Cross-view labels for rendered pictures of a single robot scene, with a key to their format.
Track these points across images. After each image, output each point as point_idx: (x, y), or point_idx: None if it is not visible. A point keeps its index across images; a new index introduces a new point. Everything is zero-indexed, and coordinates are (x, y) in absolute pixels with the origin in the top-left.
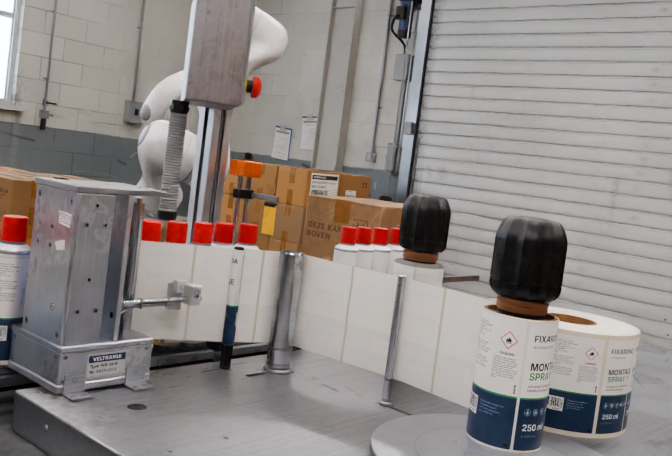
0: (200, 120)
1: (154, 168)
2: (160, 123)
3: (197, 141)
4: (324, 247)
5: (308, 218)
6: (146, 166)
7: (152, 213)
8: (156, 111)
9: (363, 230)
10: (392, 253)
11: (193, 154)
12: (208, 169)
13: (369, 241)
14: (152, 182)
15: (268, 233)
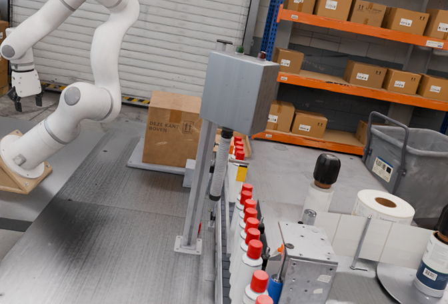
0: (205, 123)
1: (82, 119)
2: (86, 87)
3: (201, 137)
4: (163, 136)
5: (150, 120)
6: (77, 119)
7: (67, 142)
8: (21, 51)
9: (241, 149)
10: None
11: (108, 105)
12: (212, 154)
13: None
14: (76, 126)
15: (241, 181)
